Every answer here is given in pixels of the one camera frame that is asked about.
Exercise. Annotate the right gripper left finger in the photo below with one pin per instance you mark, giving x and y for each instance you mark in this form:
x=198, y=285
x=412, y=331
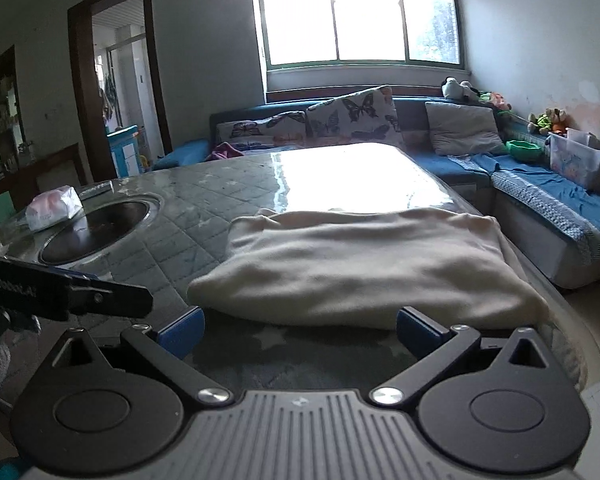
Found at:
x=159, y=354

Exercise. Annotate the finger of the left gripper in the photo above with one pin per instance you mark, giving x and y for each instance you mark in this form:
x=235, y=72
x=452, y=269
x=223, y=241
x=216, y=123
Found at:
x=53, y=293

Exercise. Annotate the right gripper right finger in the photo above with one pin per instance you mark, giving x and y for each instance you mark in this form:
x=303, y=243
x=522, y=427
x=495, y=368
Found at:
x=437, y=350

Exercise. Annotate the cream white garment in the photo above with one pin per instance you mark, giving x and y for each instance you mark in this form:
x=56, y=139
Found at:
x=308, y=268

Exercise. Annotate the pink tissue pack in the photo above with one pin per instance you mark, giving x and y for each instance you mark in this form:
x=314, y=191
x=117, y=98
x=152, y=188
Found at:
x=53, y=207

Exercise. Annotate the dark wooden cabinet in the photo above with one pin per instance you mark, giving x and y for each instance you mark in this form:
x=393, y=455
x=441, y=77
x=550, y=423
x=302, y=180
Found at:
x=23, y=173

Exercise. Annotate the black round induction cooktop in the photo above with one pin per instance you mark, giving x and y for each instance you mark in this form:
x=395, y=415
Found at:
x=91, y=233

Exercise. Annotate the grey remote control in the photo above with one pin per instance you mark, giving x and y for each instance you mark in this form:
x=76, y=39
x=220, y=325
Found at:
x=96, y=190

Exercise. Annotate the blue corner sofa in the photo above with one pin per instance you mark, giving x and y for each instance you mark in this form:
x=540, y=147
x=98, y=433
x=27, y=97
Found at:
x=554, y=221

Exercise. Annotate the blue white small cabinet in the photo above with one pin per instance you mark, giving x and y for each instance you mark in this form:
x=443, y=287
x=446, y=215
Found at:
x=125, y=152

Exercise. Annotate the pink purple cloth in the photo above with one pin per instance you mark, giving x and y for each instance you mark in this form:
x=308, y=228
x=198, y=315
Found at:
x=223, y=151

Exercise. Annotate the green plastic bowl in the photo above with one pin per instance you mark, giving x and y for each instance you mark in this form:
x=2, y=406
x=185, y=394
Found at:
x=524, y=151

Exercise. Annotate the grey cushion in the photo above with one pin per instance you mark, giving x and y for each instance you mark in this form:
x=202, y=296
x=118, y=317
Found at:
x=457, y=130

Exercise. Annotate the large butterfly print pillow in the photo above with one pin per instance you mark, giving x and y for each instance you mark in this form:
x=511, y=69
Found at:
x=365, y=116

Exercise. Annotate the clear plastic storage box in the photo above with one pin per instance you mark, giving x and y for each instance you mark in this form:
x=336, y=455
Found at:
x=576, y=157

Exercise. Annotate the long butterfly print pillow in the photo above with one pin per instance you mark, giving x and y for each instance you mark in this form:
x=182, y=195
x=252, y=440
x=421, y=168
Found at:
x=284, y=129

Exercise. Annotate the colourful plush toys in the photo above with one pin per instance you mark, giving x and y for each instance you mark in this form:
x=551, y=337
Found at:
x=553, y=120

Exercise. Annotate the white plush toy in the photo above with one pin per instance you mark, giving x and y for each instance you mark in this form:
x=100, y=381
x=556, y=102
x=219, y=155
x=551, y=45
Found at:
x=455, y=90

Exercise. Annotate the dark wooden door frame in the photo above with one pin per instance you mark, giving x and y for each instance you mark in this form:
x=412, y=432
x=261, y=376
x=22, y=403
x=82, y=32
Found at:
x=84, y=80

